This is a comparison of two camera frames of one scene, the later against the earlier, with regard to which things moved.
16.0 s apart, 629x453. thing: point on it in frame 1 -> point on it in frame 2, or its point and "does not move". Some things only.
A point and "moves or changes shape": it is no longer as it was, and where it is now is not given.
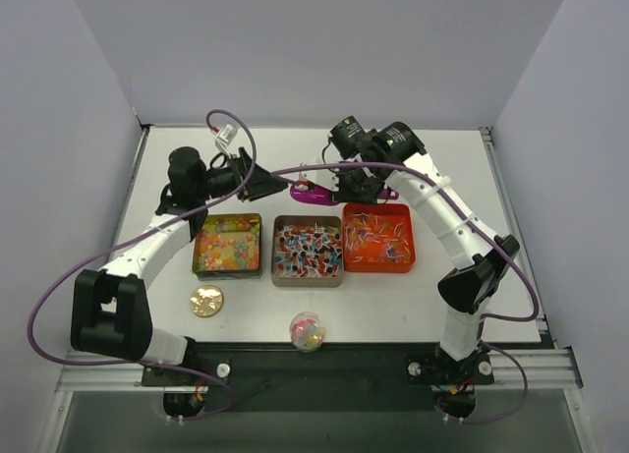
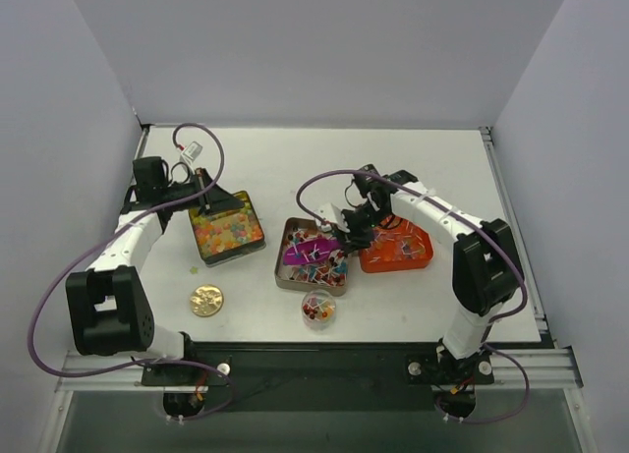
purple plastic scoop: [305, 192] -> [310, 251]
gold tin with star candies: [229, 247] moves or changes shape
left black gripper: [246, 174] -> [201, 192]
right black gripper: [355, 190] -> [354, 222]
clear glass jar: [307, 332] -> [318, 310]
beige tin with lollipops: [307, 252] moves or changes shape
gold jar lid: [206, 301] does not move
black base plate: [341, 376] does not move
